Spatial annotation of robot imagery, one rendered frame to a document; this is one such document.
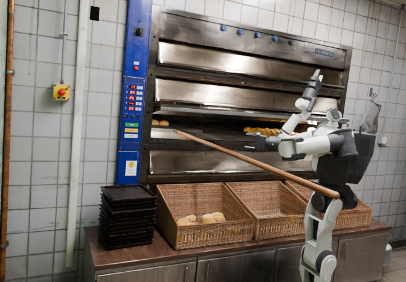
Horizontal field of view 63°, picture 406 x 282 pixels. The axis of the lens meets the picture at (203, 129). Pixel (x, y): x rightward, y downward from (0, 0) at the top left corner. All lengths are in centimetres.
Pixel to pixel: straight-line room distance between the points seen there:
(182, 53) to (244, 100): 63
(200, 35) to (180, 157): 92
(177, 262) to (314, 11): 228
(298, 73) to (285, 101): 27
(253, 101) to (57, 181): 156
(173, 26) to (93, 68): 63
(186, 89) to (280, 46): 91
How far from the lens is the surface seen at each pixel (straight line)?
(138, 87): 229
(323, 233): 212
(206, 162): 259
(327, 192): 143
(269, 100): 282
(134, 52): 230
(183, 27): 248
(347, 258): 303
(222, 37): 261
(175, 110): 226
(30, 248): 250
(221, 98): 256
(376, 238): 323
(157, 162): 244
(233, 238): 229
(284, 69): 291
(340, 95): 337
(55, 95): 218
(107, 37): 230
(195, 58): 247
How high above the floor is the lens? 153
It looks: 6 degrees down
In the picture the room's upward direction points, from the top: 6 degrees clockwise
